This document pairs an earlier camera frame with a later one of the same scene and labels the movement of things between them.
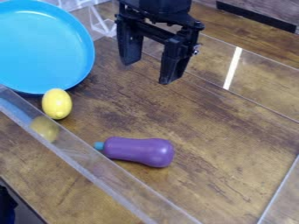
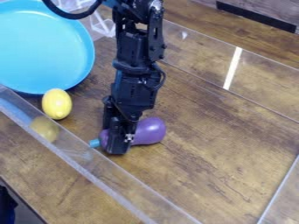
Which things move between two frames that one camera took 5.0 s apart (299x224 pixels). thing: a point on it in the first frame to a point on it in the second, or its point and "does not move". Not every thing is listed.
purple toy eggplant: (149, 150) to (150, 130)
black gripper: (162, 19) to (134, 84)
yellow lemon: (57, 103) does not move
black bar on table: (256, 17) does not move
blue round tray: (46, 48) does not move
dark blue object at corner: (6, 206) does not move
